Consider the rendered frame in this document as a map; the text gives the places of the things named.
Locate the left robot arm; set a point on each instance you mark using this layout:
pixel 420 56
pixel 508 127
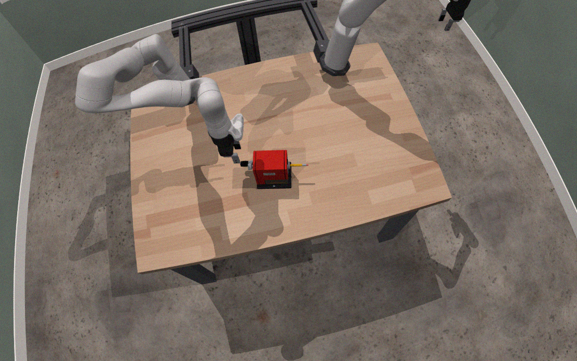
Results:
pixel 352 14

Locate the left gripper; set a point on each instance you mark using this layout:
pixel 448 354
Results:
pixel 455 9

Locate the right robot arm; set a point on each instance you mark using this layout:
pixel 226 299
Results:
pixel 95 83

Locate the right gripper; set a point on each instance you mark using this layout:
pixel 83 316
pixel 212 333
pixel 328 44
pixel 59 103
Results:
pixel 227 138

